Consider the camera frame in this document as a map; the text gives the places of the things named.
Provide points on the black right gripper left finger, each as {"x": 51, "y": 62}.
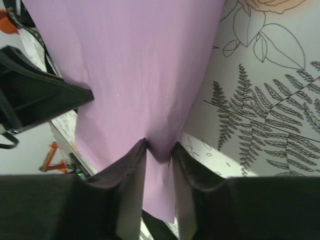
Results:
{"x": 62, "y": 210}

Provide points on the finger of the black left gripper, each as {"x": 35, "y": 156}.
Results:
{"x": 37, "y": 100}

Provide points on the black ribbon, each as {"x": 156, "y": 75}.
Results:
{"x": 32, "y": 35}

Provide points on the aluminium side rail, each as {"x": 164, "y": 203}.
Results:
{"x": 75, "y": 160}

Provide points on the purple and pink wrapping paper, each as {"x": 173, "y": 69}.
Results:
{"x": 137, "y": 75}

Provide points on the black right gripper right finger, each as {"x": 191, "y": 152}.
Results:
{"x": 250, "y": 210}

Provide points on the floral tablecloth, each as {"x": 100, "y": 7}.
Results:
{"x": 275, "y": 62}

